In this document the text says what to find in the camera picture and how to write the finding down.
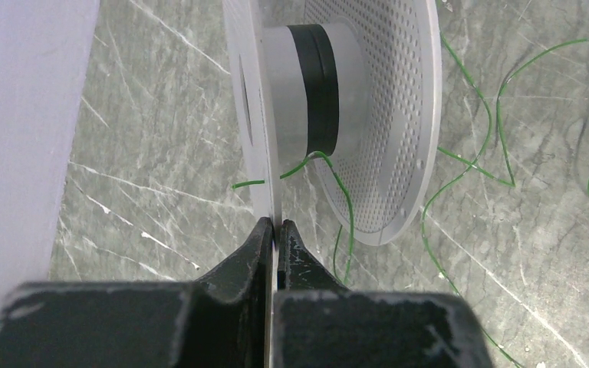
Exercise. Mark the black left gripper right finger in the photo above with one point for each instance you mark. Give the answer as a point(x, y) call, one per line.
point(318, 322)

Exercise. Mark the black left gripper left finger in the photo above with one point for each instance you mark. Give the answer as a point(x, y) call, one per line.
point(217, 320)

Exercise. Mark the white perforated filament spool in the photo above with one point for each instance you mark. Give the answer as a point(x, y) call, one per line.
point(359, 83)

